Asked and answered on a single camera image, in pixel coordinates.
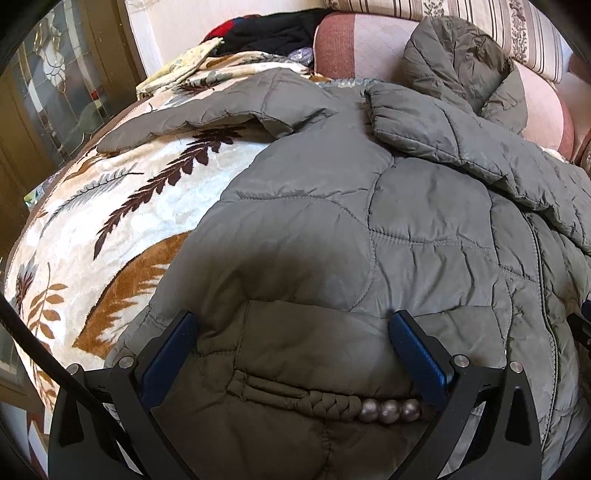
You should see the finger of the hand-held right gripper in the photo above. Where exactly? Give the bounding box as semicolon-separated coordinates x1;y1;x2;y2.
567;295;591;352

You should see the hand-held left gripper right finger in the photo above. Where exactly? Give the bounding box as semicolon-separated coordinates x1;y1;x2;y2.
389;310;543;480

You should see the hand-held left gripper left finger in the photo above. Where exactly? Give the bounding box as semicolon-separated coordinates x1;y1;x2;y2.
48;310;204;480

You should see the olive green quilted jacket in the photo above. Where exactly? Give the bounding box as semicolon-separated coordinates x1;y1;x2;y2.
97;16;591;480

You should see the black clothes pile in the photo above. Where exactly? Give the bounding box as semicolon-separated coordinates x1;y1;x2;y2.
217;9;333;58

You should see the leaf print blanket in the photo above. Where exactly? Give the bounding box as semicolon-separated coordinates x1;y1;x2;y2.
4;51;333;444

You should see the striped floral sofa cushion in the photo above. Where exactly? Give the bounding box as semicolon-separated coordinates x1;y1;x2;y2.
323;0;575;84
570;51;591;172

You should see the wooden door with glass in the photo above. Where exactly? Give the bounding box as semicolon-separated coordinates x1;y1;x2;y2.
0;0;149;259

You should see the pale yellow floral cloth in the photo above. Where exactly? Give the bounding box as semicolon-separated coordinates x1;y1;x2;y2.
136;37;225;97

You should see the pink sofa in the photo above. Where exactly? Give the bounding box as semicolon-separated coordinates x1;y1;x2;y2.
314;11;591;167

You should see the red garment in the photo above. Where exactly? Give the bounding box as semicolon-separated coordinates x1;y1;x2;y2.
204;18;242;41

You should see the black cable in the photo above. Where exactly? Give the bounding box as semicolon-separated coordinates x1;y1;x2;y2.
0;293;116;416

